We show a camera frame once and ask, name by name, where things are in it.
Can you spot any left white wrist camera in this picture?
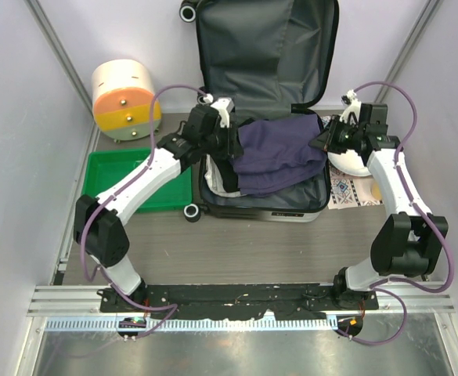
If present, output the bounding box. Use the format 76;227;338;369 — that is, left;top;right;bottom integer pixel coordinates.
198;94;234;128

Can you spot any white black space suitcase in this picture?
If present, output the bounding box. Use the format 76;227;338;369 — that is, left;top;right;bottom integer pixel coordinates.
179;1;339;222

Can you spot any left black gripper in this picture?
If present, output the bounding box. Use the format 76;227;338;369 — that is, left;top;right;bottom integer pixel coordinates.
201;121;244;161

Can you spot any purple garment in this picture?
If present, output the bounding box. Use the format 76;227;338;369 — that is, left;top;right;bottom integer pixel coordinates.
232;114;326;196

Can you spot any yellow cup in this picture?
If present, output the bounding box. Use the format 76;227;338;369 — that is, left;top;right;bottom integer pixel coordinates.
370;183;383;201

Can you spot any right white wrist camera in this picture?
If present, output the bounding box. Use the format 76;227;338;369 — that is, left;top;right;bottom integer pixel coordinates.
340;89;362;125

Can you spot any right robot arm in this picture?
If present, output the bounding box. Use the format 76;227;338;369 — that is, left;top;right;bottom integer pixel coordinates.
309;99;449;309

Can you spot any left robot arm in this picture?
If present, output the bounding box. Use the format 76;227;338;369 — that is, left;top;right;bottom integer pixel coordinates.
74;97;236;313

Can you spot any round mini drawer cabinet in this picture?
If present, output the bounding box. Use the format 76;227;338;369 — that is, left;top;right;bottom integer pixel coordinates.
92;59;161;142

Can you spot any white slotted cable duct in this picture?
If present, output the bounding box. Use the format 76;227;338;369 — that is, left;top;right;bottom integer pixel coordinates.
45;313;337;332

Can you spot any patterned placemat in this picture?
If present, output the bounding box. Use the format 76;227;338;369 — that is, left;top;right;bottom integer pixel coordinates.
322;115;384;211

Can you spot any black garment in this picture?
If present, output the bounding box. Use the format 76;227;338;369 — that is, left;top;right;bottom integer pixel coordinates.
211;156;239;193

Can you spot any aluminium rail frame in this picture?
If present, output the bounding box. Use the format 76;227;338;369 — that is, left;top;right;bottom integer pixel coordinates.
27;284;455;320

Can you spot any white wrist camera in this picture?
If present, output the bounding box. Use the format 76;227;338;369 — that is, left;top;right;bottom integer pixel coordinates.
198;94;234;128
340;89;362;125

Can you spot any white paper plate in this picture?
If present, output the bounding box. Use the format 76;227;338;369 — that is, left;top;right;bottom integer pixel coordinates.
328;150;371;177

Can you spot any white folded garment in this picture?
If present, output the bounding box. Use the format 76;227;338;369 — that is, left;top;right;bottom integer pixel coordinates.
204;156;242;198

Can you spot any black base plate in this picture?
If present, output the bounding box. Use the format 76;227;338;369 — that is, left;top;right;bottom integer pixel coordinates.
99;282;380;319

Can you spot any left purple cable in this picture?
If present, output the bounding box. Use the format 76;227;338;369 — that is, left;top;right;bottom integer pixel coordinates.
79;85;212;340

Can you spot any green plastic tray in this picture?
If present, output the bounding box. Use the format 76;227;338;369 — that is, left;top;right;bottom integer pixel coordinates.
81;147;193;215

